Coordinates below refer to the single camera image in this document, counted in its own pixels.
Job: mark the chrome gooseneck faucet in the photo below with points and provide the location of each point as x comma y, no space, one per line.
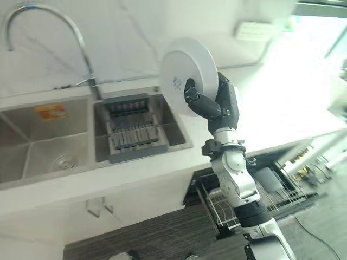
81,46

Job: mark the grey plate in rack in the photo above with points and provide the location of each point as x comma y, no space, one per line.
267,180

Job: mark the white folded cloth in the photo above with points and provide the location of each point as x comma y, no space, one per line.
250,29

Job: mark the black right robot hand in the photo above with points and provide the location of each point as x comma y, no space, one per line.
214,104

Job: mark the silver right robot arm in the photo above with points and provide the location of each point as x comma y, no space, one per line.
238,178

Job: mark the white round plate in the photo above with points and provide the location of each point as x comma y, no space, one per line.
184,73

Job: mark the round sink drain strainer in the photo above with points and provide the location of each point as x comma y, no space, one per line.
63,162

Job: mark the orange sticker label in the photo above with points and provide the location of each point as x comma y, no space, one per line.
50,111

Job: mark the open black dishwasher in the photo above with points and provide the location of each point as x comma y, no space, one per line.
260,187

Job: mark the stainless steel double sink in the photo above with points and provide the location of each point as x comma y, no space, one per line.
54,135

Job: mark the grey sink drain rack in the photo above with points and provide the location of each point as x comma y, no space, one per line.
132,127

